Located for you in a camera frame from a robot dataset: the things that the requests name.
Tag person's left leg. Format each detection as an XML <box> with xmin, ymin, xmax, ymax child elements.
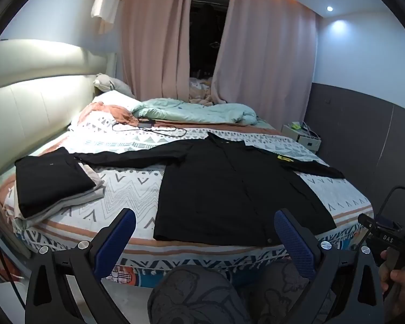
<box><xmin>148</xmin><ymin>265</ymin><xmax>257</xmax><ymax>324</ymax></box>

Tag black charger cable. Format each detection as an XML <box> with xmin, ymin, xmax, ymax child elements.
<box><xmin>112</xmin><ymin>118</ymin><xmax>186</xmax><ymax>138</ymax></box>

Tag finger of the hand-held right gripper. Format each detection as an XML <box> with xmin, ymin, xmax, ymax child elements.
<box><xmin>358</xmin><ymin>213</ymin><xmax>381</xmax><ymax>234</ymax></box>

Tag cream padded headboard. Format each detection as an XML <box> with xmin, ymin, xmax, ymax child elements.
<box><xmin>0</xmin><ymin>39</ymin><xmax>117</xmax><ymax>186</ymax></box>

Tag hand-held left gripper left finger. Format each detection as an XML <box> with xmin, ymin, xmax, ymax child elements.
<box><xmin>25</xmin><ymin>207</ymin><xmax>137</xmax><ymax>324</ymax></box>

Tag folded beige garment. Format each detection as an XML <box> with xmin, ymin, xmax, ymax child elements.
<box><xmin>78</xmin><ymin>162</ymin><xmax>105</xmax><ymax>191</ymax></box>

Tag bed with patterned sheet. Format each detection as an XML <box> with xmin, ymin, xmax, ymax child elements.
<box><xmin>0</xmin><ymin>108</ymin><xmax>373</xmax><ymax>287</ymax></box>

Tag pink curtain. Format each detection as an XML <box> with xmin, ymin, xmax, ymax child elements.
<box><xmin>120</xmin><ymin>0</ymin><xmax>194</xmax><ymax>102</ymax></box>
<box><xmin>212</xmin><ymin>0</ymin><xmax>316</xmax><ymax>127</ymax></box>

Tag mint green duvet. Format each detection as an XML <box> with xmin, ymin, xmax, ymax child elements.
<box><xmin>131</xmin><ymin>98</ymin><xmax>259</xmax><ymax>127</ymax></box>

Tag orange cloth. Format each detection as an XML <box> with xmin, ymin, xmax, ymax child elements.
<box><xmin>79</xmin><ymin>103</ymin><xmax>139</xmax><ymax>125</ymax></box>

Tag white cloth cover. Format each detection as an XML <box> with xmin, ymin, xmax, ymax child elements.
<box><xmin>90</xmin><ymin>0</ymin><xmax>125</xmax><ymax>34</ymax></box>

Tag white pillow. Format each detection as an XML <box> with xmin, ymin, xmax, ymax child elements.
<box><xmin>94</xmin><ymin>73</ymin><xmax>134</xmax><ymax>97</ymax></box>
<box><xmin>93</xmin><ymin>90</ymin><xmax>140</xmax><ymax>110</ymax></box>

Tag black long-sleeved shirt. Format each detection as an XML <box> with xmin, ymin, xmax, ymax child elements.
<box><xmin>73</xmin><ymin>132</ymin><xmax>345</xmax><ymax>247</ymax></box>

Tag white cables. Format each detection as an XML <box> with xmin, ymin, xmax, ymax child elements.
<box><xmin>300</xmin><ymin>121</ymin><xmax>321</xmax><ymax>140</ymax></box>

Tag person's leg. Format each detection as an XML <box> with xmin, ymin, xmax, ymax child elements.
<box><xmin>243</xmin><ymin>260</ymin><xmax>313</xmax><ymax>324</ymax></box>
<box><xmin>148</xmin><ymin>265</ymin><xmax>257</xmax><ymax>324</ymax></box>

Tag folded light grey garment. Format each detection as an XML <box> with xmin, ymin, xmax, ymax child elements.
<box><xmin>13</xmin><ymin>184</ymin><xmax>106</xmax><ymax>233</ymax></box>

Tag cream nightstand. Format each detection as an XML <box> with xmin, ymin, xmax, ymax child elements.
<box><xmin>282</xmin><ymin>121</ymin><xmax>323</xmax><ymax>154</ymax></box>

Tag crumpled beige blanket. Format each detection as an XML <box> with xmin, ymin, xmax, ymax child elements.
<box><xmin>188</xmin><ymin>77</ymin><xmax>220</xmax><ymax>104</ymax></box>

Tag person's right leg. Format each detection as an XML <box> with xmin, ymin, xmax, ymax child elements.
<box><xmin>243</xmin><ymin>260</ymin><xmax>313</xmax><ymax>324</ymax></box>

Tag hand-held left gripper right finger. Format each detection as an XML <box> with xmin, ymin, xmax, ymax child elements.
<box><xmin>273</xmin><ymin>208</ymin><xmax>385</xmax><ymax>324</ymax></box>

